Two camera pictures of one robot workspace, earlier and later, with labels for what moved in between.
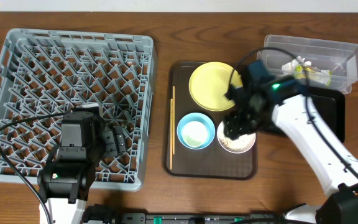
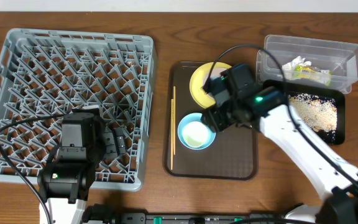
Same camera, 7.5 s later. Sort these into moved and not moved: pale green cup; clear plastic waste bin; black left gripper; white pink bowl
Moved: white pink bowl
Not moved: black left gripper; pale green cup; clear plastic waste bin
